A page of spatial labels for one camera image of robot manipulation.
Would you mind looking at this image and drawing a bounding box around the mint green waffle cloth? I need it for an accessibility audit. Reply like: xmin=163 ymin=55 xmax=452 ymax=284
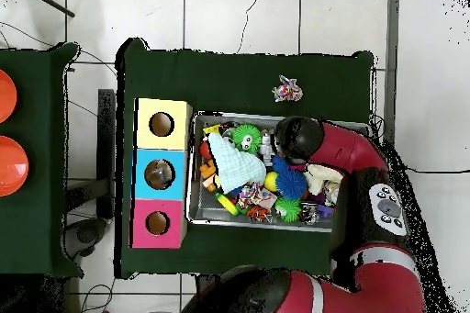
xmin=207 ymin=130 xmax=268 ymax=194

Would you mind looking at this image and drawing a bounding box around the orange striped tiger toy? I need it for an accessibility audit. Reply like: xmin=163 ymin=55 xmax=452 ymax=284
xmin=246 ymin=205 xmax=274 ymax=224

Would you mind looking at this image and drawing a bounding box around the cream waffle cloth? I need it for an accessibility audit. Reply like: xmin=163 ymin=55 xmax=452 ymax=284
xmin=302 ymin=162 xmax=345 ymax=196

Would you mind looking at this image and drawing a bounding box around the wooden box with three holes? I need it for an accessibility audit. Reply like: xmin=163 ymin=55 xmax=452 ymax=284
xmin=130 ymin=97 xmax=194 ymax=250

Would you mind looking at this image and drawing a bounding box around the green fuzzy toy with eyes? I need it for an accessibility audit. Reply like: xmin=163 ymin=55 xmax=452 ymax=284
xmin=231 ymin=123 xmax=264 ymax=154

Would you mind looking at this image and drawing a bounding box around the red ball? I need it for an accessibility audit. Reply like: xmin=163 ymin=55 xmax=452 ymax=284
xmin=198 ymin=140 xmax=214 ymax=162

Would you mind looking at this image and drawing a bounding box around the grey robot toy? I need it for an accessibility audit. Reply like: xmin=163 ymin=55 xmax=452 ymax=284
xmin=258 ymin=130 xmax=276 ymax=167

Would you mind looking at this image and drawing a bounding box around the orange plastic building block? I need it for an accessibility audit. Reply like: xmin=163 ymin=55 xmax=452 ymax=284
xmin=197 ymin=160 xmax=221 ymax=194

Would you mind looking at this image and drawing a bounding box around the yellow cheese wedge toy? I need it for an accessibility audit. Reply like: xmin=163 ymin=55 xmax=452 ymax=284
xmin=203 ymin=123 xmax=221 ymax=140

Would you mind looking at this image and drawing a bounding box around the yellow ball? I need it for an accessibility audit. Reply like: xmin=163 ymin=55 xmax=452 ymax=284
xmin=263 ymin=172 xmax=281 ymax=193

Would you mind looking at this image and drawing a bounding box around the blue spiky ball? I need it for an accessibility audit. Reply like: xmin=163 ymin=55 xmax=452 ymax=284
xmin=271 ymin=155 xmax=311 ymax=203

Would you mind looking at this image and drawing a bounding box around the side table with green cloth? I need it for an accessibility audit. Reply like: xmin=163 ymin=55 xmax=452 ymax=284
xmin=0 ymin=42 xmax=82 ymax=279

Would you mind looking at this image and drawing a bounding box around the orange bowl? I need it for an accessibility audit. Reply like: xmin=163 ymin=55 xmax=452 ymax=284
xmin=0 ymin=136 xmax=29 ymax=198
xmin=0 ymin=69 xmax=18 ymax=125

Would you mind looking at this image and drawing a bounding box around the black rod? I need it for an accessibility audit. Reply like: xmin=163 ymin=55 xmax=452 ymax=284
xmin=20 ymin=0 xmax=76 ymax=18

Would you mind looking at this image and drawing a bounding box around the wire mesh bin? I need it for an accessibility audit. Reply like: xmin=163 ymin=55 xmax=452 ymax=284
xmin=186 ymin=112 xmax=371 ymax=235

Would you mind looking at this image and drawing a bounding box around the black power cable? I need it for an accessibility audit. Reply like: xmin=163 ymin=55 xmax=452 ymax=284
xmin=407 ymin=168 xmax=470 ymax=178

